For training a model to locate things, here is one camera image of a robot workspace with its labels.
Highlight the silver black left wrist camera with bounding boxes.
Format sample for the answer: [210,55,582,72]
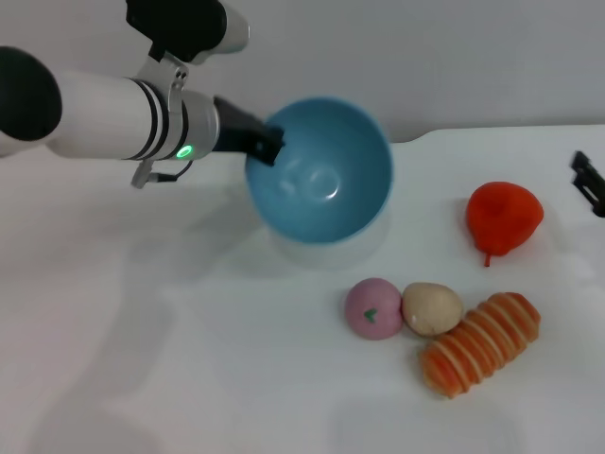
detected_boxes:
[125,0,251,65]

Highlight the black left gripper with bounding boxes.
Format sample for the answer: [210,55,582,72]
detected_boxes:
[212,96,288,167]

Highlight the pink bun with green leaf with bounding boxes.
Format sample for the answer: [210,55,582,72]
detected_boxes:
[344,277,404,341]

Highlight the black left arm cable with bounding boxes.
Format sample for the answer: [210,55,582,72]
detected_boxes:
[130,159,194,190]

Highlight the blue plastic bowl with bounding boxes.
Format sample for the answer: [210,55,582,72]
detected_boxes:
[245,96,394,245]

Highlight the red toy pear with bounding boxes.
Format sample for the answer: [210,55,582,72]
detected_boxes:
[466,181,545,269]

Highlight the beige egg yolk pastry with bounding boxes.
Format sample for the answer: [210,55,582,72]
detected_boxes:
[401,282,464,338]

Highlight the orange striped bread loaf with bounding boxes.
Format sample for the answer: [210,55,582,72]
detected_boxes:
[420,291,542,398]

